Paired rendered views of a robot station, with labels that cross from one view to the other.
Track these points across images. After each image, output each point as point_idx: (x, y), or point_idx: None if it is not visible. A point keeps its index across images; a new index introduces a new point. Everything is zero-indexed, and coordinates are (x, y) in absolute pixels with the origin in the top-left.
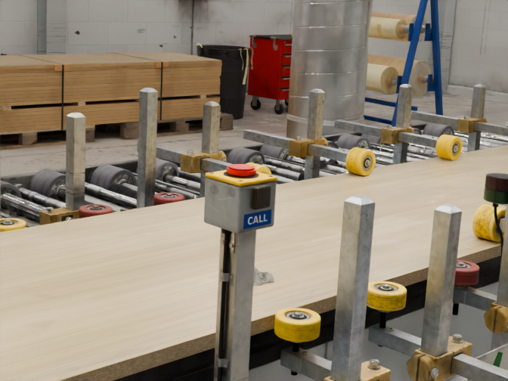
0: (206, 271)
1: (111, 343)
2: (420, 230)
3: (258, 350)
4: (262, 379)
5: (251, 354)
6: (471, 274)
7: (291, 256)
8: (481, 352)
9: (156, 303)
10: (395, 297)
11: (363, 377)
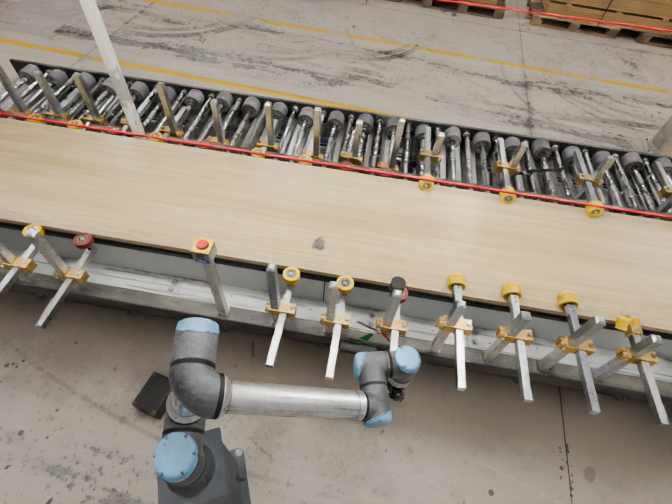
0: (312, 229)
1: (230, 245)
2: (438, 259)
3: None
4: None
5: (282, 271)
6: None
7: (354, 240)
8: (433, 318)
9: (270, 235)
10: (340, 289)
11: (280, 309)
